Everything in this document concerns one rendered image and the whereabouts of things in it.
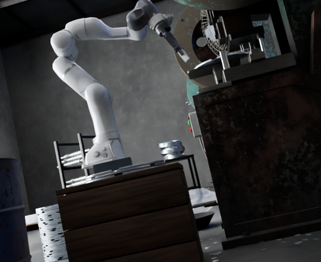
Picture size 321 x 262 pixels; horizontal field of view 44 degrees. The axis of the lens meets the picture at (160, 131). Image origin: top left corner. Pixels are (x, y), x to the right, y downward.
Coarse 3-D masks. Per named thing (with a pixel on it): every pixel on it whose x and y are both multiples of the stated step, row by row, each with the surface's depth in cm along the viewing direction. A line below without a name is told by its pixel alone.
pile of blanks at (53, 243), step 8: (48, 208) 228; (56, 208) 228; (40, 216) 231; (48, 216) 227; (56, 216) 227; (40, 224) 231; (48, 224) 227; (56, 224) 227; (40, 232) 234; (48, 232) 227; (56, 232) 226; (48, 240) 227; (56, 240) 233; (64, 240) 225; (48, 248) 227; (56, 248) 225; (64, 248) 224; (48, 256) 229; (56, 256) 225; (64, 256) 224
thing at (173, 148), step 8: (160, 144) 482; (168, 144) 477; (176, 144) 477; (160, 152) 491; (168, 152) 478; (176, 152) 479; (168, 160) 469; (176, 160) 477; (192, 160) 471; (192, 176) 504
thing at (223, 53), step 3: (222, 51) 171; (225, 51) 171; (222, 54) 171; (225, 54) 171; (222, 57) 171; (225, 57) 170; (222, 60) 171; (225, 60) 170; (228, 60) 171; (222, 63) 171; (225, 63) 170; (228, 63) 170; (225, 66) 170; (228, 66) 170
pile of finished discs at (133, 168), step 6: (150, 162) 131; (156, 162) 134; (162, 162) 138; (120, 168) 128; (126, 168) 128; (132, 168) 128; (138, 168) 129; (144, 168) 129; (96, 174) 130; (102, 174) 129; (108, 174) 128; (114, 174) 128; (120, 174) 147; (90, 180) 133; (96, 180) 130
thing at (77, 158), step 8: (80, 136) 389; (88, 136) 401; (56, 144) 403; (64, 144) 415; (72, 144) 426; (80, 144) 389; (56, 152) 403; (80, 152) 399; (64, 160) 405; (72, 160) 401; (80, 160) 393; (64, 168) 405; (72, 168) 416; (80, 168) 429; (64, 184) 399; (72, 184) 400; (80, 184) 396
